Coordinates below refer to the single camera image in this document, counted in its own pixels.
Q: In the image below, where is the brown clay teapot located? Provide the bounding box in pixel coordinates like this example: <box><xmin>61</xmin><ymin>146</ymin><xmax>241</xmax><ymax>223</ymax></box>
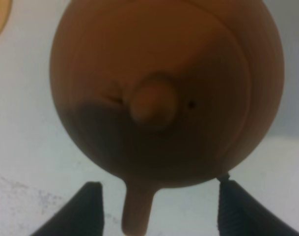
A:
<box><xmin>50</xmin><ymin>0</ymin><xmax>284</xmax><ymax>236</ymax></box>

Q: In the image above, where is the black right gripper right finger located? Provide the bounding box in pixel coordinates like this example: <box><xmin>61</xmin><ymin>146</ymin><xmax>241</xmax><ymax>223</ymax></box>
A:
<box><xmin>217</xmin><ymin>179</ymin><xmax>299</xmax><ymax>236</ymax></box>

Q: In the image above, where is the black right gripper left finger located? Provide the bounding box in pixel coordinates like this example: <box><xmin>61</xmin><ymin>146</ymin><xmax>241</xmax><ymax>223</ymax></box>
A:
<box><xmin>33</xmin><ymin>182</ymin><xmax>105</xmax><ymax>236</ymax></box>

